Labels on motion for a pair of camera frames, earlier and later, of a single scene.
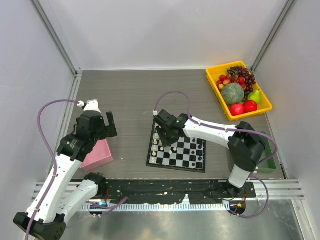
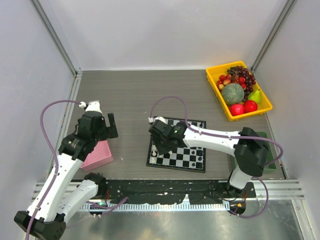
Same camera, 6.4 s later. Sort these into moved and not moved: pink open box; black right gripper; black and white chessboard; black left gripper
Moved: black right gripper
Not moved: black left gripper; black and white chessboard; pink open box
